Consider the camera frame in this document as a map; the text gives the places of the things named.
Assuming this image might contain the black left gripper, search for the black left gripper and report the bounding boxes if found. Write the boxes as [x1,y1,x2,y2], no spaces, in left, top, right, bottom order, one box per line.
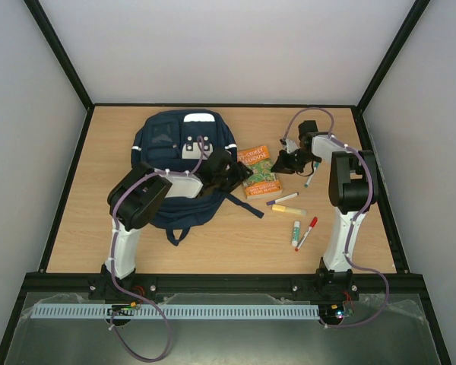
[215,161,252,193]

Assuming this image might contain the orange Treehouse book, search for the orange Treehouse book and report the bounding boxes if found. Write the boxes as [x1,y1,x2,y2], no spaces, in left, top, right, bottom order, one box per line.
[237,145,283,200]

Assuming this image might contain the navy blue student backpack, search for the navy blue student backpack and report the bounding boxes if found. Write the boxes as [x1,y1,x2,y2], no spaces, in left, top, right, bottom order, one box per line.
[131,109,264,246]

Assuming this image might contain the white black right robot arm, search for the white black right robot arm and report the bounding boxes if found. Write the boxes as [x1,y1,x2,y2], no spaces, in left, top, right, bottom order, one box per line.
[271,120,378,298]

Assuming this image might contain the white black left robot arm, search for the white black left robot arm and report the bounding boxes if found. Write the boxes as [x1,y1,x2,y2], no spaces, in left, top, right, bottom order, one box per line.
[104,148,253,280]

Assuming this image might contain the green capped white marker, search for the green capped white marker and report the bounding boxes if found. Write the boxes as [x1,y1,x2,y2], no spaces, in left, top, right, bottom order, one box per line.
[304,162,319,188]

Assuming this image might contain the purple capped white marker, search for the purple capped white marker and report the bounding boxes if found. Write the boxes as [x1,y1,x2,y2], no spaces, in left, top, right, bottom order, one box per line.
[266,192,299,206]

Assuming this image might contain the yellow highlighter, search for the yellow highlighter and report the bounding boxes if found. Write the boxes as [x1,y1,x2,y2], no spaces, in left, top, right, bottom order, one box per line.
[271,204,307,216]

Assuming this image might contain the red capped white marker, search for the red capped white marker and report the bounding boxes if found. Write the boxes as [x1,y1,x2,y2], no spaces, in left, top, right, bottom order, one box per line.
[295,217,318,252]

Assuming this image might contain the green white glue stick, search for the green white glue stick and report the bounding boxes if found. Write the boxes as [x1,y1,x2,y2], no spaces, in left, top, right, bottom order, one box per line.
[291,221,300,247]

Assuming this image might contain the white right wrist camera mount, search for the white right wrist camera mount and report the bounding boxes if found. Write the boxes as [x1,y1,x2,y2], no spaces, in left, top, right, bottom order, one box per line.
[280,138,299,154]

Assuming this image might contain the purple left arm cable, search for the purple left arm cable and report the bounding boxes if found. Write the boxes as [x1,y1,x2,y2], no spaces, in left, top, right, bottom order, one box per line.
[108,135,214,363]

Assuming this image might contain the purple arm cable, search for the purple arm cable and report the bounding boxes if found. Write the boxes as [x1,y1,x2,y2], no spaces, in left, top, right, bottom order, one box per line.
[283,107,391,329]
[108,135,214,363]

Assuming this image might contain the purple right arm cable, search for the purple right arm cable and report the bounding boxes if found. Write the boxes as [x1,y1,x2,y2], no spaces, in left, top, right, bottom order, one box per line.
[283,107,391,329]

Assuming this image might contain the black aluminium frame rail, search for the black aluminium frame rail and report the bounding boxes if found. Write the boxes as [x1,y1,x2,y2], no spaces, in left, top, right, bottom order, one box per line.
[20,272,429,303]

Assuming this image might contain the light blue slotted cable duct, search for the light blue slotted cable duct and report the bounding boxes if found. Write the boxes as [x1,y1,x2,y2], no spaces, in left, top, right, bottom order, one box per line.
[30,303,320,320]

